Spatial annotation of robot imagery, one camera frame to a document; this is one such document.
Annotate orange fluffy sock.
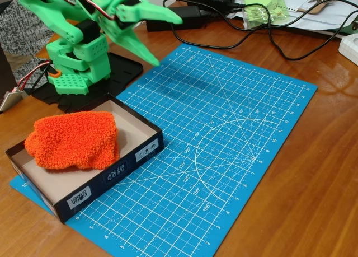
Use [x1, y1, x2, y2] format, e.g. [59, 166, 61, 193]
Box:
[23, 110, 121, 171]

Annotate black cardboard box tray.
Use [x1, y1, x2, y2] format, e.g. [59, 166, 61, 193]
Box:
[4, 92, 165, 224]

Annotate white plastic object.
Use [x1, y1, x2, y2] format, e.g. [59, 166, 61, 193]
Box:
[338, 32, 358, 65]

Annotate green plastic tool handle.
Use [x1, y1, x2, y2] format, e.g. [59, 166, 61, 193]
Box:
[342, 18, 358, 35]

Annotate large black power adapter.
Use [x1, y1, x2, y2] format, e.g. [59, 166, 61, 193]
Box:
[145, 5, 208, 32]

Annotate clear green plastic cup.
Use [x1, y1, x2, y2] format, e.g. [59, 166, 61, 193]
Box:
[240, 0, 289, 30]

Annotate grey speckled fabric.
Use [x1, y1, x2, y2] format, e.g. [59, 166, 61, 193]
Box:
[0, 0, 76, 87]

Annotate silver controller board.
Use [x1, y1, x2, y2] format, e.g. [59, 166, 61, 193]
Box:
[0, 90, 29, 113]

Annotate blue cutting mat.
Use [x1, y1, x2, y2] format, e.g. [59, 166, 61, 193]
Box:
[9, 43, 319, 257]

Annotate white paper sheets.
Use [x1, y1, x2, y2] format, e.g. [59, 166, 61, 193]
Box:
[216, 0, 358, 39]

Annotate brown cardboard clipboard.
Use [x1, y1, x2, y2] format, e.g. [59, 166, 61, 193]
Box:
[298, 0, 341, 15]

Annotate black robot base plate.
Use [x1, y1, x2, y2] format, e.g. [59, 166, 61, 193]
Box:
[30, 52, 144, 114]

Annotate black looping power cable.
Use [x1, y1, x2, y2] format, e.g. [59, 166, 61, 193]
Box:
[163, 0, 358, 50]

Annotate red and black wires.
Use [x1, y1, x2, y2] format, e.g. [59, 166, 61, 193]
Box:
[16, 59, 54, 91]

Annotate black long power cable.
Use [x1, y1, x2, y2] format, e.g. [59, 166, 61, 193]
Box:
[201, 3, 358, 60]

